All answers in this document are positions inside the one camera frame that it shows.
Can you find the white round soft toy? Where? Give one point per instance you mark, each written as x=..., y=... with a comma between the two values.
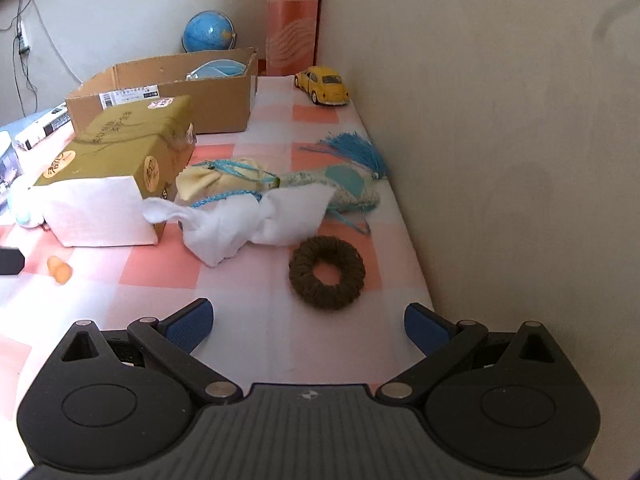
x=25, y=200

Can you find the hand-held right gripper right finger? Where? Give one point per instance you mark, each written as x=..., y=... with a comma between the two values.
x=425, y=327

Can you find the pink patterned curtain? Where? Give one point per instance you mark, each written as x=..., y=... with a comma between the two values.
x=292, y=20

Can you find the light blue cloth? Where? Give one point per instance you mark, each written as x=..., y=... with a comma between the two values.
x=220, y=69

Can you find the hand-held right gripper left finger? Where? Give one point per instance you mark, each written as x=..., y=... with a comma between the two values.
x=192, y=322

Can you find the brown hair scrunchie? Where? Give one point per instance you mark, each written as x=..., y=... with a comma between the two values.
x=300, y=270

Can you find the blue desk globe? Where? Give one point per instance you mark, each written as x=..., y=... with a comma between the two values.
x=207, y=32

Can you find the brown cardboard box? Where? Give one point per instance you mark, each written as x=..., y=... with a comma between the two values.
x=220, y=105

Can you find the yellow toy car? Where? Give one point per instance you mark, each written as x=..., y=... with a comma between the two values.
x=325, y=85

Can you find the black and white pen box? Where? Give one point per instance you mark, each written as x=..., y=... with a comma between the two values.
x=40, y=127

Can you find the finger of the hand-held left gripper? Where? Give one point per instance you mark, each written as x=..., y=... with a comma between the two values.
x=10, y=261

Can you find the white knotted cloth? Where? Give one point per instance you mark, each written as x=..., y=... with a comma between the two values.
x=280, y=215

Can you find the white power strip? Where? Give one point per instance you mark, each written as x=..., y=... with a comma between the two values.
x=22, y=37

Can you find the small orange toy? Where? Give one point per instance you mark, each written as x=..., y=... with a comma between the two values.
x=60, y=269

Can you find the olive green gift box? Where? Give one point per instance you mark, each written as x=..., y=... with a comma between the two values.
x=115, y=145

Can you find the blue brocade tassel pouch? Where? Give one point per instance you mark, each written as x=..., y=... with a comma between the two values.
x=350, y=185

